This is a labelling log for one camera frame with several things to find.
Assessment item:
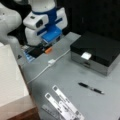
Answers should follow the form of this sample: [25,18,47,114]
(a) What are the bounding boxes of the wooden shelf block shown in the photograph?
[0,45,40,120]

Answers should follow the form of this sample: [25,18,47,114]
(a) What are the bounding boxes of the clear plastic ruler strip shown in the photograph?
[42,105,61,120]

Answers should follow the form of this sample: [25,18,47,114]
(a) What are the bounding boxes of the black pen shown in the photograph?
[78,82,104,95]

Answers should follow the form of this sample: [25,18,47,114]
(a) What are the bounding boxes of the upper metal ruler strip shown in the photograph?
[52,85,84,120]

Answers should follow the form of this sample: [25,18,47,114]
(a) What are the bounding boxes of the white and blue gripper body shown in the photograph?
[23,8,67,46]

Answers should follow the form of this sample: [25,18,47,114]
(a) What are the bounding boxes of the small orange object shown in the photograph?
[45,48,52,54]

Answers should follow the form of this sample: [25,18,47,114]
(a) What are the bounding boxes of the black tray with blue edge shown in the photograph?
[22,44,49,62]

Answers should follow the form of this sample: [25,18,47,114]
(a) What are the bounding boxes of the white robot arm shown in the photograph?
[23,0,68,46]

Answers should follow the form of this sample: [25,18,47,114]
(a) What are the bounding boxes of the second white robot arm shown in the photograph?
[0,2,23,59]

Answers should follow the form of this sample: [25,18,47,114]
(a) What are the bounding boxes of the black and grey storage box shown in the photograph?
[70,32,120,75]

